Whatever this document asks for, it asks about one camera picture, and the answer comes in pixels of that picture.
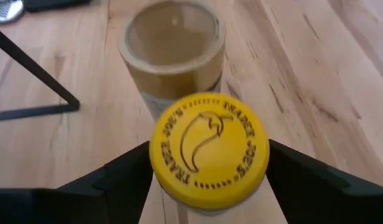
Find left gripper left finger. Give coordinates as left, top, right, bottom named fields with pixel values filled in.
left=0, top=141, right=155, bottom=224

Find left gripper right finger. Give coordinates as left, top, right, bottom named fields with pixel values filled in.
left=265, top=139, right=383, bottom=224

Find yellow-lid chili onion jar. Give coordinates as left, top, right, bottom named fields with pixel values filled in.
left=148, top=91, right=271, bottom=218

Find tan-lid furikake jar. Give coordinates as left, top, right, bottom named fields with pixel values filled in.
left=117, top=0, right=227, bottom=122

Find wooden shelf riser black legs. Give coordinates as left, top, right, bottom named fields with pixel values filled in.
left=0, top=24, right=81, bottom=123

